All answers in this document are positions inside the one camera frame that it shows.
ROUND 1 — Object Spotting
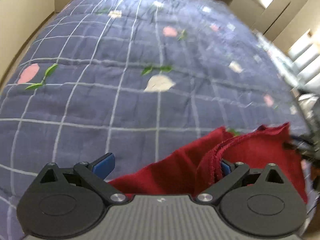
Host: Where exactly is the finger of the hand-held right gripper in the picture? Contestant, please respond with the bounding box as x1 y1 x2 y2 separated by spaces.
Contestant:
282 141 304 152
290 134 317 147

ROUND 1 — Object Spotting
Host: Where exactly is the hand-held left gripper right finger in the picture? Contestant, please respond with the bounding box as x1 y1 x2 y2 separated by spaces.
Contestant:
196 159 285 203

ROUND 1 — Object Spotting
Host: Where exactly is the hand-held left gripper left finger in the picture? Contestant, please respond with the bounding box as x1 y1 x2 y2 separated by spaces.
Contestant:
40 152 127 204

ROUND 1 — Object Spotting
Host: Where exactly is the red long-sleeved sweater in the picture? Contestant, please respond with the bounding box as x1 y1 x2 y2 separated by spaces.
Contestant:
107 122 308 203

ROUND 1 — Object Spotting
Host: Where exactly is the blue checked floral quilt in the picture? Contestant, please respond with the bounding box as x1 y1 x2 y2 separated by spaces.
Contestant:
0 0 313 240

